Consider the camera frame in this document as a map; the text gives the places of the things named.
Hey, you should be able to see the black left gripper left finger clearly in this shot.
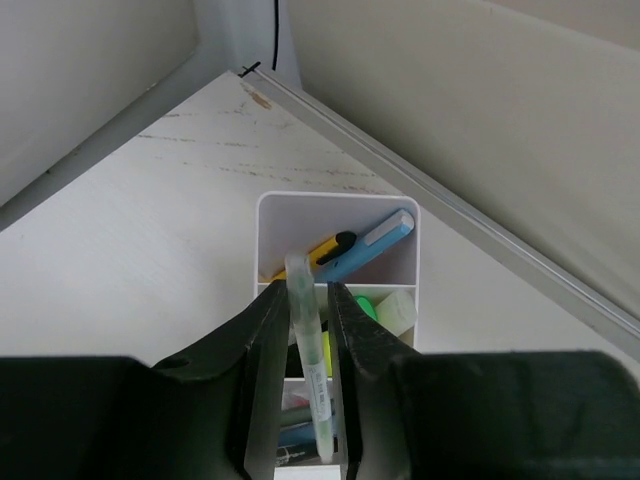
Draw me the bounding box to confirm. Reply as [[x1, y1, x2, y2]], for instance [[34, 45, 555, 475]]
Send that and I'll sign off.
[[1, 281, 289, 479]]

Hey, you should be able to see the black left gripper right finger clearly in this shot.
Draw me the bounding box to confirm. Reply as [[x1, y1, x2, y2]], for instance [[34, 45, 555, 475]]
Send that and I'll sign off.
[[327, 283, 639, 479]]

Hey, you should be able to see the pale yellow highlighter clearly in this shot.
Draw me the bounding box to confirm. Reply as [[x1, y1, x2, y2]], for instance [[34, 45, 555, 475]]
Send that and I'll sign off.
[[375, 290, 417, 337]]

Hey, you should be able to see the green cap black highlighter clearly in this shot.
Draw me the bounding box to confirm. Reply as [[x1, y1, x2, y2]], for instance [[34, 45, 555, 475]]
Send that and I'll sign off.
[[354, 295, 378, 322]]

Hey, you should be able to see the green slim highlighter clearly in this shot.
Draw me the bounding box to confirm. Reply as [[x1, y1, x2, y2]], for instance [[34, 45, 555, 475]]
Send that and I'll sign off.
[[285, 253, 334, 464]]

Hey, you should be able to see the blue utility knife pen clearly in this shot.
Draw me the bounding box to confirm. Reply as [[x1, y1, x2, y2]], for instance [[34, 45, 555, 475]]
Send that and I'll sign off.
[[315, 209, 415, 283]]

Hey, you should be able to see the yellow utility knife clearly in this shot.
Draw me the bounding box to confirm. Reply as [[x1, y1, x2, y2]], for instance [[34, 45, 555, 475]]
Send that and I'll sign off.
[[270, 229, 356, 282]]

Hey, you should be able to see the grey green gel pen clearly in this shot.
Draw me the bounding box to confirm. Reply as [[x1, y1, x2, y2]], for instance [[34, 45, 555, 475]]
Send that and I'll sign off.
[[280, 405, 312, 429]]

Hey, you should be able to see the pink gel pen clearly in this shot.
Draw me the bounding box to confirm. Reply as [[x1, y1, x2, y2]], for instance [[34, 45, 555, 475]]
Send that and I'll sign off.
[[281, 392, 309, 410]]

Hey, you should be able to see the light blue gel pen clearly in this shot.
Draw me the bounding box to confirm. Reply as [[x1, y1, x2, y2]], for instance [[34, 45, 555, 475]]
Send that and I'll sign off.
[[278, 422, 316, 447]]

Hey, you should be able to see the white plastic organizer container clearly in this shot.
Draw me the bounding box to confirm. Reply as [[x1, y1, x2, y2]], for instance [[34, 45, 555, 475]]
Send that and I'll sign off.
[[254, 192, 420, 479]]

